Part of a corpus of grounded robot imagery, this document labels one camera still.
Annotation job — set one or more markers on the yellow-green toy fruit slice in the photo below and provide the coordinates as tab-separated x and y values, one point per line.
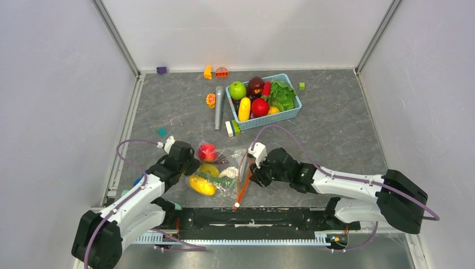
209	170

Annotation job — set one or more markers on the yellow toy corn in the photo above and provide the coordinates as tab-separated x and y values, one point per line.
244	111

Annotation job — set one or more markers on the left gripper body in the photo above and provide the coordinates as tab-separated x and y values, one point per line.
190	166

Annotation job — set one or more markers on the red semicircle toy block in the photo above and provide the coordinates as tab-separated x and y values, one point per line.
222	72

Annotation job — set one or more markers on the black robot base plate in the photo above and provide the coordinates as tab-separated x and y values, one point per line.
250	223

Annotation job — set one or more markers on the red toy chili pepper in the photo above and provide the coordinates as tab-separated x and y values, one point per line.
266	89

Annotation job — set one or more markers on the red toy tomato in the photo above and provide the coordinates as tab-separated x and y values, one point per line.
260	107

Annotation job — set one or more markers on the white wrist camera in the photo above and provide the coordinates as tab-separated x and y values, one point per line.
167	145
258	152

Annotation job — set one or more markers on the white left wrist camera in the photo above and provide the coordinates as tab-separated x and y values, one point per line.
167	145

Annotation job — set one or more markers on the orange slice toy block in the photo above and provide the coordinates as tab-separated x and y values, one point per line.
211	100

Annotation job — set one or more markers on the green toy apple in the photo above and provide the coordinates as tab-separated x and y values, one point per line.
237	90

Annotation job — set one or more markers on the yellow toy mango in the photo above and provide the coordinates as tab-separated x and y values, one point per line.
201	185

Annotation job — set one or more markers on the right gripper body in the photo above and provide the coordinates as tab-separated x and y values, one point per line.
266	174

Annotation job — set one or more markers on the white green toy block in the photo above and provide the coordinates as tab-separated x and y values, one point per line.
232	128

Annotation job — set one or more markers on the clear zip top bag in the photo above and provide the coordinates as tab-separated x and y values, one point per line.
230	156

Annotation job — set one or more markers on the white toy garlic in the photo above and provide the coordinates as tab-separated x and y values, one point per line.
230	172

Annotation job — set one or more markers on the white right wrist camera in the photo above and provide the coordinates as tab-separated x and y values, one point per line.
258	152

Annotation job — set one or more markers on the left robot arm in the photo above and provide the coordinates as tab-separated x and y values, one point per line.
102	237

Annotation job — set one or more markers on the light blue plastic basket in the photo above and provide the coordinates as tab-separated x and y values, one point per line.
268	119

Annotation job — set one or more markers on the green toy cucumber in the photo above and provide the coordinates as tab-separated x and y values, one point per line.
224	182

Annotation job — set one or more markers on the silver toy microphone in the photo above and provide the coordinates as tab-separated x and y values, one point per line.
219	101

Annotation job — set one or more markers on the yellow toy lemon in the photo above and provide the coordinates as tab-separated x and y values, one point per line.
273	110

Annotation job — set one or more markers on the teal toy block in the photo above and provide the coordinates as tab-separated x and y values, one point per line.
162	132

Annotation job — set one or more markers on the blue toy car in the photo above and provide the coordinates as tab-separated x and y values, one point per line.
137	180

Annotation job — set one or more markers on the red toy apple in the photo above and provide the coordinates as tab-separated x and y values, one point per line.
207	152

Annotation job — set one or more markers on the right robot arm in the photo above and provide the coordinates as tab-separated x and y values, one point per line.
392	198

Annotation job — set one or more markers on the green toy lettuce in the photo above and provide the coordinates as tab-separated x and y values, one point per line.
281	96

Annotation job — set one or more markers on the dark red toy peach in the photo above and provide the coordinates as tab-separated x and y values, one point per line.
255	86

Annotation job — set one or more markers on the purple toy block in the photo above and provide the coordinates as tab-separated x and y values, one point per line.
161	70

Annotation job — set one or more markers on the white slotted cable duct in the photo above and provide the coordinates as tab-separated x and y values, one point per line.
156	238

